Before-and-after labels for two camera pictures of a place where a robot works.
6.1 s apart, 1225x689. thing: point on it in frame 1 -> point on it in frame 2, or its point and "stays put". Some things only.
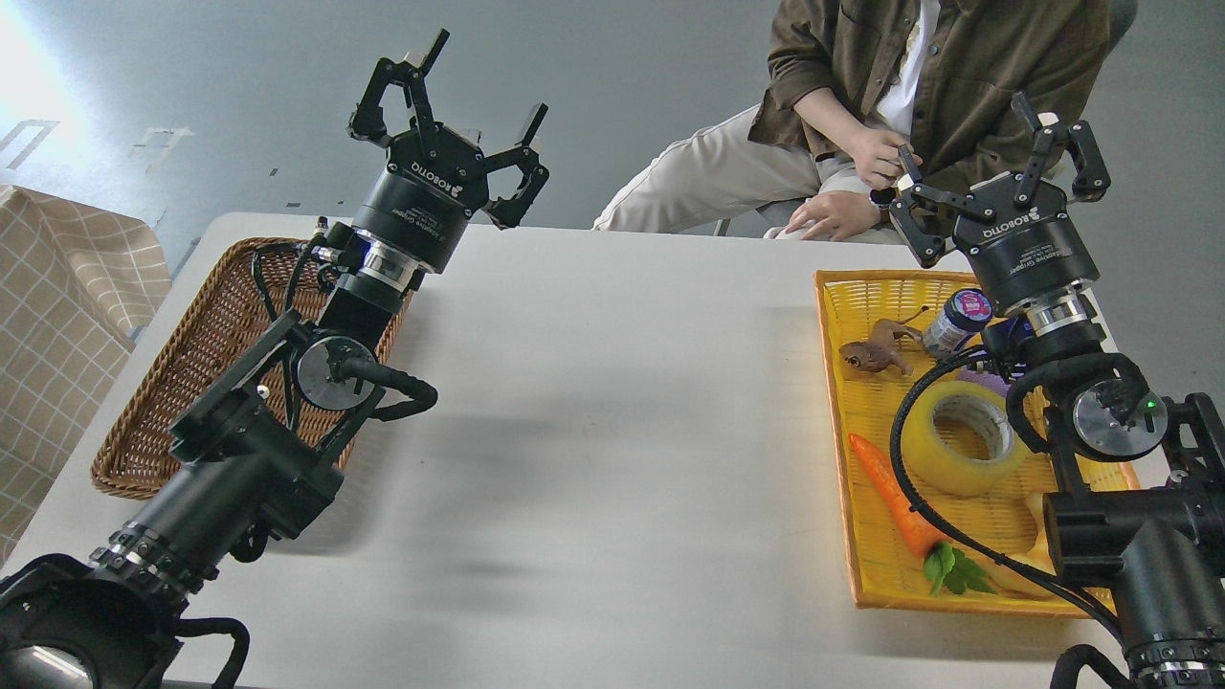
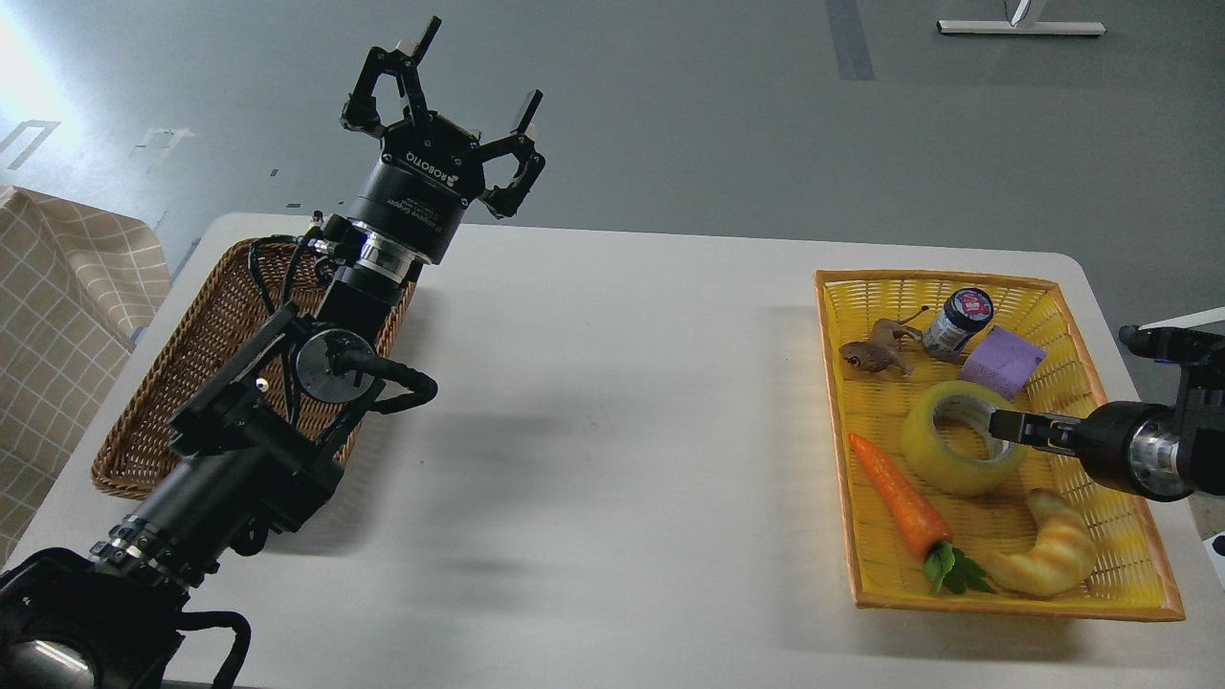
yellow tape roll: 971,405 stays put
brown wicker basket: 242,300 stays put
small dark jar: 964,313 stays put
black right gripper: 1020,247 -> 1105,439
